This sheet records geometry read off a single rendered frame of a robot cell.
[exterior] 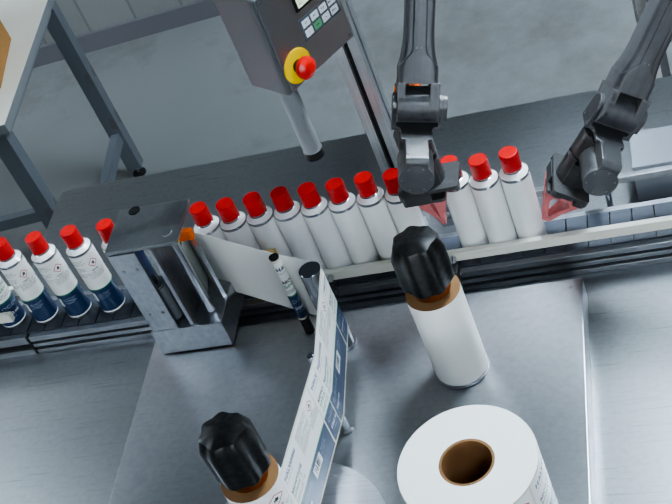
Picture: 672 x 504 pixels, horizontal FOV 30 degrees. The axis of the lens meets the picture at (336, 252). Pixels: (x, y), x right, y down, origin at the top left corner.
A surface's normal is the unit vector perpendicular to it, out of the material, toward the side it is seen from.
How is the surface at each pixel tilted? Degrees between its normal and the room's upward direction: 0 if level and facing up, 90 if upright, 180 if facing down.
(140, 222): 0
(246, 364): 0
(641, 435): 0
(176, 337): 90
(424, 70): 63
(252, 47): 90
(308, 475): 90
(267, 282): 90
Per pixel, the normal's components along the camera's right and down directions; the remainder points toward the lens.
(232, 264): -0.55, 0.68
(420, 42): 0.00, 0.24
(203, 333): -0.11, 0.69
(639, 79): 0.11, 0.42
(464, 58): -0.32, -0.70
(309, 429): 0.92, -0.07
